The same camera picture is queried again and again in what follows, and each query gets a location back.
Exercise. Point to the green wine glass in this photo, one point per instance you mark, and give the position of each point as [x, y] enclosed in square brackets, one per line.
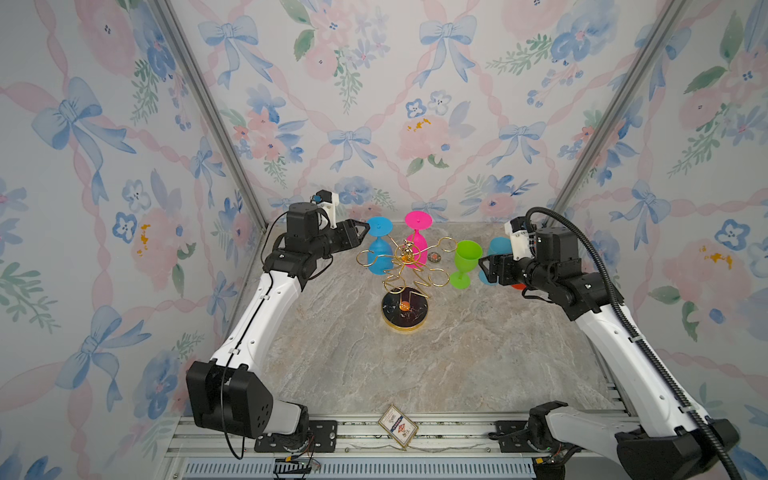
[466, 257]

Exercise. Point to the small framed card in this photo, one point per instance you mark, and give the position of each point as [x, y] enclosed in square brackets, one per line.
[398, 426]

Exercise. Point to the aluminium corner post right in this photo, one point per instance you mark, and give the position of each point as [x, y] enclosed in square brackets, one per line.
[659, 34]

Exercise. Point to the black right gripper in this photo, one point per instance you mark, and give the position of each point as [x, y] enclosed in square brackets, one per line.
[491, 271]

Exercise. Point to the light blue wine glass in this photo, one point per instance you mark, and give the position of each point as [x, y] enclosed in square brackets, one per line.
[497, 246]

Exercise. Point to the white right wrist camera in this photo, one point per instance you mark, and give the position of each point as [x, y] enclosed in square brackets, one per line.
[519, 236]

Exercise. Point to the aluminium corner post left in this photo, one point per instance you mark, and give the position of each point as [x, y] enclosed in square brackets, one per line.
[179, 46]

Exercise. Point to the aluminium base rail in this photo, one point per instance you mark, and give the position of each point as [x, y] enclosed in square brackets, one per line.
[446, 446]

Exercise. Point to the cyan wine glass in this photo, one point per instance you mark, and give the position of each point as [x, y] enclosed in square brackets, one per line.
[379, 246]

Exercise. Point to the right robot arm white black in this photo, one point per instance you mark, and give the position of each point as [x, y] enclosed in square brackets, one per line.
[672, 436]

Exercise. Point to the aluminium corner post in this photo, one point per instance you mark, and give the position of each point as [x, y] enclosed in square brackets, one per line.
[659, 34]
[179, 46]

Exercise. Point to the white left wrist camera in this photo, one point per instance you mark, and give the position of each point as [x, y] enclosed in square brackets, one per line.
[328, 201]

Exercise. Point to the rainbow flower plush toy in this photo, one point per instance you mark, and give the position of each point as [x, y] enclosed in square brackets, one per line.
[280, 263]

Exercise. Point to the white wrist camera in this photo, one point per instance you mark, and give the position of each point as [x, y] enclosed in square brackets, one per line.
[328, 201]
[519, 236]

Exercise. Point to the magenta wine glass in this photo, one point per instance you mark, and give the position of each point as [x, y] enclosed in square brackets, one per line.
[418, 221]

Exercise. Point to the gold wire glass rack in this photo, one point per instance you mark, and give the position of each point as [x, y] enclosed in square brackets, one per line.
[408, 278]

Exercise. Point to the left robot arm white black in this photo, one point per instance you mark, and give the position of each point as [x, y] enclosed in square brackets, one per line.
[226, 393]

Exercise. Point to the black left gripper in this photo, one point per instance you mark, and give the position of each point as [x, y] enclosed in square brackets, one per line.
[347, 231]

